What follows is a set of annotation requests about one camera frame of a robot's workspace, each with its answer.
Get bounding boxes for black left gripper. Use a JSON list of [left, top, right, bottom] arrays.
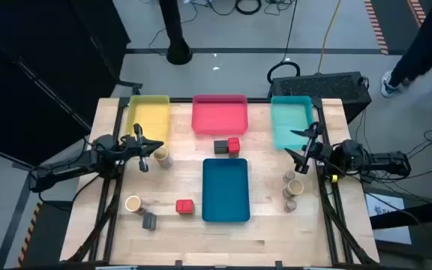
[[121, 122, 165, 173]]

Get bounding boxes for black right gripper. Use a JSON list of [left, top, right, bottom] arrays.
[[283, 122, 334, 175]]

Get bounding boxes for bamboo-lidded spice jar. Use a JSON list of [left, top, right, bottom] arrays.
[[124, 194, 149, 215], [153, 145, 174, 170], [281, 178, 305, 200]]

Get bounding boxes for red-lidded patterned spice tin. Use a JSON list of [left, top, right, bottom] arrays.
[[226, 136, 242, 158], [175, 199, 196, 216]]

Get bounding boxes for dark grey spice tin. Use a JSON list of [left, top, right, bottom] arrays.
[[213, 139, 229, 155], [142, 211, 158, 231]]

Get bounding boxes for yellow plastic tray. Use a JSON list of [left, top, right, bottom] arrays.
[[124, 94, 172, 146]]

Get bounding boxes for teal plastic tray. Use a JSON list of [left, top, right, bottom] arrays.
[[270, 95, 317, 151]]

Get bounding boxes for black mesh computer case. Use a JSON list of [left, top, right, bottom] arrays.
[[268, 70, 373, 125]]

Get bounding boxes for red plastic tray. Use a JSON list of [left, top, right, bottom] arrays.
[[191, 94, 249, 136]]

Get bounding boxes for blue plastic tray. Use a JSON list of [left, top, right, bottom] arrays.
[[201, 157, 251, 223]]

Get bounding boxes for black stand pole with base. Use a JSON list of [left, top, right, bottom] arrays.
[[158, 0, 194, 66]]

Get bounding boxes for person's shoe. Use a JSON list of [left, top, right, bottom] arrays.
[[379, 69, 403, 99]]

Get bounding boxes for white printed sign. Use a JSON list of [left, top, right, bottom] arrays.
[[365, 193, 413, 245]]

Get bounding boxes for black floor mat orange stripes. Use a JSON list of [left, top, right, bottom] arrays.
[[364, 0, 427, 56], [15, 199, 75, 269]]

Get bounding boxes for black metal bar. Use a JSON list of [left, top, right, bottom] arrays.
[[369, 197, 432, 230]]

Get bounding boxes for black folding partition screen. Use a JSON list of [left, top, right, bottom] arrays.
[[0, 0, 131, 166]]

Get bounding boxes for person's leg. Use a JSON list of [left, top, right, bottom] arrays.
[[388, 0, 432, 88]]

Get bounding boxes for black aluminium table frame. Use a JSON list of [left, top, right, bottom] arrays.
[[65, 96, 380, 269]]

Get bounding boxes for black looped floor cable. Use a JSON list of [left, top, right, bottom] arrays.
[[267, 0, 302, 85]]

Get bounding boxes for yellow floor cable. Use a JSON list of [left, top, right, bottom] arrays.
[[316, 0, 343, 74]]

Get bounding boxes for black coiled cable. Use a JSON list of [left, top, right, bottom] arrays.
[[235, 0, 263, 16]]

